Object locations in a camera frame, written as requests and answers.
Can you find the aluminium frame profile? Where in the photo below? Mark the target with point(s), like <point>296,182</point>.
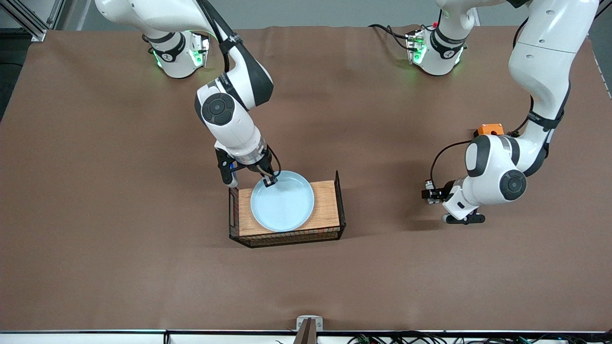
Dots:
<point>28,24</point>
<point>56,12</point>

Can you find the light blue round plate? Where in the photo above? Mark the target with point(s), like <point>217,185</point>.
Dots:
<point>282,205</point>

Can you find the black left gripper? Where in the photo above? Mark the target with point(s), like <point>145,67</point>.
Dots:
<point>446,189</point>

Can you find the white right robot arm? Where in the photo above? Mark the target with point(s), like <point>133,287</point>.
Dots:
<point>229,124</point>

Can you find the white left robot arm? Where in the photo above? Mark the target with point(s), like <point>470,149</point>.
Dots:
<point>540,62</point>

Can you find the orange button enclosure box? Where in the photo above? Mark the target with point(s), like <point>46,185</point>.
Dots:
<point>490,129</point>

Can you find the green grey contact block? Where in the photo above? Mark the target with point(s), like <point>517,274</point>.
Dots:
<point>429,184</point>

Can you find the brown table cover sheet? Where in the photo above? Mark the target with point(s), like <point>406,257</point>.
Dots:
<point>143,263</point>

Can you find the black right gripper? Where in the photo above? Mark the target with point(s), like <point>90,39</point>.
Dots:
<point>258,167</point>

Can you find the grey metal bracket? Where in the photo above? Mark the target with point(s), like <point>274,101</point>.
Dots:
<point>300,320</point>

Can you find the white table edge rail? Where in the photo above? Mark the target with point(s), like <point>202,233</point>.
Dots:
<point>95,338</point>

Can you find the dark camera pole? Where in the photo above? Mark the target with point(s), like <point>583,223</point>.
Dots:
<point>306,334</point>

